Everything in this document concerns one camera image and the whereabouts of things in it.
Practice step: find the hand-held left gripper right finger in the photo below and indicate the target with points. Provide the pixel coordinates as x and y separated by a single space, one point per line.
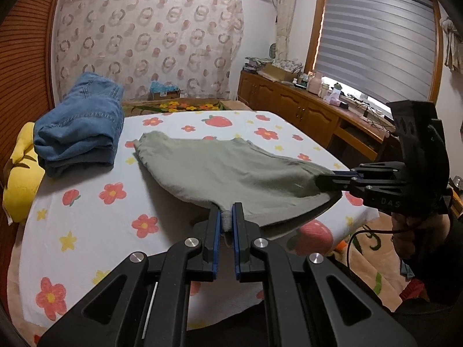
237 231

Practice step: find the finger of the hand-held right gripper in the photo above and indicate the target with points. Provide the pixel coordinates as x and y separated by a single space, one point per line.
340 184
376 170

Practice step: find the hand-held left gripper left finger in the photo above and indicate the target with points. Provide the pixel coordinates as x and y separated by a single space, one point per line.
217 231

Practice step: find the grey pants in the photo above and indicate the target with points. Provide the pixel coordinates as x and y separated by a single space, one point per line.
217 166

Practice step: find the person's right forearm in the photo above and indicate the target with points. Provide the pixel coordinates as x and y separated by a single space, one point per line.
445 260

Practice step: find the person's right hand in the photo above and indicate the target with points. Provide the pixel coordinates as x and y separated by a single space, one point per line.
405 240

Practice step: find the white strawberry printed blanket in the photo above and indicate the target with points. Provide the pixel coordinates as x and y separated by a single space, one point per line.
173 206

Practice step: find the floral bed cover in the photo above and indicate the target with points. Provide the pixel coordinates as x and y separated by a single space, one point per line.
369 260

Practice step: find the pink tissue pack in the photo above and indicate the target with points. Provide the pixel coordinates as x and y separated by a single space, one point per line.
332 99

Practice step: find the small potted plant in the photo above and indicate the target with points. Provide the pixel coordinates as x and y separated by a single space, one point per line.
338 86

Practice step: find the wooden cabinet desk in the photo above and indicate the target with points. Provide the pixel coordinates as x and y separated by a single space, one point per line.
289 104

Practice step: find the pink bottle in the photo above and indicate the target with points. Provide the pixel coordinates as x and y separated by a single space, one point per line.
314 84

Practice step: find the hanging beige cloth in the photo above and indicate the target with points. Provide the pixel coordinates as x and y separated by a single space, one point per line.
452 43

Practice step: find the grey striped window blind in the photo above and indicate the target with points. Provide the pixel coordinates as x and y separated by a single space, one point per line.
376 39

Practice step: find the open cardboard box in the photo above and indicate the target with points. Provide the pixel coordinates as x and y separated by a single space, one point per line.
278 73

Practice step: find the floral patterned cloth pile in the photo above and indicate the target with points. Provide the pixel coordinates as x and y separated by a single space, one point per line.
285 64

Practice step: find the small cardboard box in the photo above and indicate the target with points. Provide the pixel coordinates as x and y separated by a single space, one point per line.
166 95

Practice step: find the folded dark blue jeans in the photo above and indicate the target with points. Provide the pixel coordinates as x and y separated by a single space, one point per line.
83 164

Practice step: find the folded light blue jeans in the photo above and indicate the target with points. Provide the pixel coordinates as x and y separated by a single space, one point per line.
83 115

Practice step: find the cream tied curtain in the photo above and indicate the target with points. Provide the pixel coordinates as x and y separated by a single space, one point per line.
284 14

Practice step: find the yellow pillow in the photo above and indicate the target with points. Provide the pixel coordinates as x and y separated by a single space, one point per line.
21 173

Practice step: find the circle print sheer curtain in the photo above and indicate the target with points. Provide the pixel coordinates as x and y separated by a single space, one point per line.
144 39

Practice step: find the wooden louvered wardrobe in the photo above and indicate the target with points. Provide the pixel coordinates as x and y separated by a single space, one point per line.
25 61

